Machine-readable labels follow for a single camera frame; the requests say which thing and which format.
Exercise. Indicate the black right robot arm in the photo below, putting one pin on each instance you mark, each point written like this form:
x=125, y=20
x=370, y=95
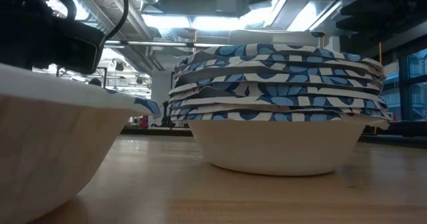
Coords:
x=383, y=14

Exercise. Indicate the person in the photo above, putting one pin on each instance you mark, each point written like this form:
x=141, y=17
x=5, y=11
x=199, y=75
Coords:
x=95, y=82

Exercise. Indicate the black ceiling spotlight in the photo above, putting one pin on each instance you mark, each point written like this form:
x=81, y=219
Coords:
x=119, y=66

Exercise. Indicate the large blue-patterned paper bowl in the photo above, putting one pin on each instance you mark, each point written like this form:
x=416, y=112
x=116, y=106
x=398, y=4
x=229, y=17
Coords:
x=50, y=140

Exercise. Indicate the long linear ceiling light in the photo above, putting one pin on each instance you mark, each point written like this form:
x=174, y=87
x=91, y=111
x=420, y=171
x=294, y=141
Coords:
x=160, y=44

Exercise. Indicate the black tripod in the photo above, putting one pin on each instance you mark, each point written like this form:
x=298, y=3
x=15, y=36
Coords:
x=165, y=114

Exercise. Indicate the grey ceiling junction box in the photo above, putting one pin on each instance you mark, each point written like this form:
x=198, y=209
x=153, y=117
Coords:
x=227, y=2

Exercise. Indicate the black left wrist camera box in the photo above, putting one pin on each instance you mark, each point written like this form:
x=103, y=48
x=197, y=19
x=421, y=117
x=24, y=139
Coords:
x=83, y=47

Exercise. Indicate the corrugated silver ceiling duct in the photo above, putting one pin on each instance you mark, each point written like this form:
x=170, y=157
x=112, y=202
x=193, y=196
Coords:
x=96, y=20

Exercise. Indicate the rectangular metal ceiling duct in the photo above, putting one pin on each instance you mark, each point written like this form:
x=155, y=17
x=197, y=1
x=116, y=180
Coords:
x=310, y=10

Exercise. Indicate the black dome camera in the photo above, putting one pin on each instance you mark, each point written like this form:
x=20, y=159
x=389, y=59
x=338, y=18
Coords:
x=318, y=34

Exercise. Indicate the dark window frame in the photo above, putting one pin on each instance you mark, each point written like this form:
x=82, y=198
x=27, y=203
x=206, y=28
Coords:
x=402, y=84

